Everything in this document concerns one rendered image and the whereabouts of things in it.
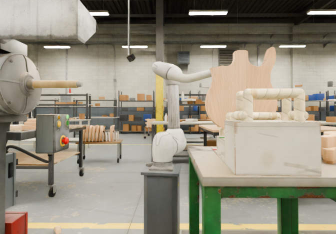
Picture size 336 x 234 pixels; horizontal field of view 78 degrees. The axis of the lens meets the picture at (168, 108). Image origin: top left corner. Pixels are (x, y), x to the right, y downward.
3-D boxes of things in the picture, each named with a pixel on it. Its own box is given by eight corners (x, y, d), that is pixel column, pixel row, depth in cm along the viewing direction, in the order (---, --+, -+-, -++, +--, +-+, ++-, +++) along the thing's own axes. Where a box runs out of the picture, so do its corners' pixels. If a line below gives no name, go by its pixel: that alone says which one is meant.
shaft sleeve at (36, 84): (31, 86, 85) (33, 79, 86) (36, 89, 88) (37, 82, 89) (75, 86, 85) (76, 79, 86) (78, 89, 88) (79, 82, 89)
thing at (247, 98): (244, 121, 68) (244, 92, 68) (241, 121, 71) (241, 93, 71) (254, 121, 68) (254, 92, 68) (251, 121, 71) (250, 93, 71)
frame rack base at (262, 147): (235, 175, 66) (235, 121, 66) (223, 163, 81) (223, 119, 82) (322, 176, 65) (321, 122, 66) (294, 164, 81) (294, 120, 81)
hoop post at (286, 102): (284, 120, 75) (284, 94, 75) (279, 120, 78) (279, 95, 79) (293, 120, 75) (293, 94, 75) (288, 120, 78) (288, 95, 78)
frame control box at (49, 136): (-2, 167, 101) (-1, 114, 101) (28, 158, 122) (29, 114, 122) (49, 168, 100) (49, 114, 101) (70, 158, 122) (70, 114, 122)
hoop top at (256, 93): (244, 97, 68) (244, 87, 68) (241, 98, 71) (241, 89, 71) (307, 97, 67) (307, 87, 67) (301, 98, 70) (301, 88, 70)
